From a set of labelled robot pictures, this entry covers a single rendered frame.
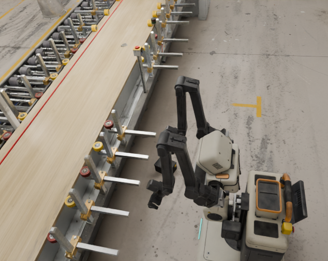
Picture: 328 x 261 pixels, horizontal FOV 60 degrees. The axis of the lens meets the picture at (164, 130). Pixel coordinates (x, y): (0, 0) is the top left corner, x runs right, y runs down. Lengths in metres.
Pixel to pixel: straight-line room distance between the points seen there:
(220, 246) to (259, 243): 0.58
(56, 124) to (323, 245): 2.55
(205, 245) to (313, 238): 1.00
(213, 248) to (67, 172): 1.28
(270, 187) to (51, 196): 1.50
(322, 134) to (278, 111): 0.59
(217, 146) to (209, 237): 1.11
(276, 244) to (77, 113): 1.91
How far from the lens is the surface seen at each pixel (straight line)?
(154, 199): 1.73
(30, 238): 2.10
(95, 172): 2.08
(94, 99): 2.80
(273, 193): 1.99
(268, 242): 1.96
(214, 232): 2.51
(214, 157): 1.52
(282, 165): 3.31
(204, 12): 5.85
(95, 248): 1.99
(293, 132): 3.66
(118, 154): 2.33
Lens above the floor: 2.58
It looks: 46 degrees down
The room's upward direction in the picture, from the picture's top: 9 degrees counter-clockwise
